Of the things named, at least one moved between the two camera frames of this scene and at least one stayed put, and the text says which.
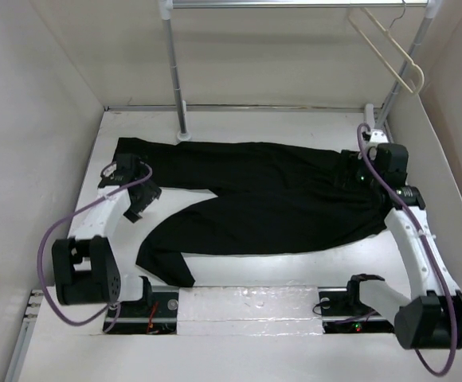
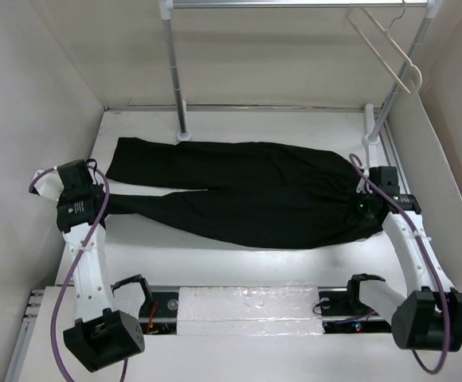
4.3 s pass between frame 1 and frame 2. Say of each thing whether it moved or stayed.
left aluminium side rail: stayed
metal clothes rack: stayed
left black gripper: moved
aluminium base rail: stayed
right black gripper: moved
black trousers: moved
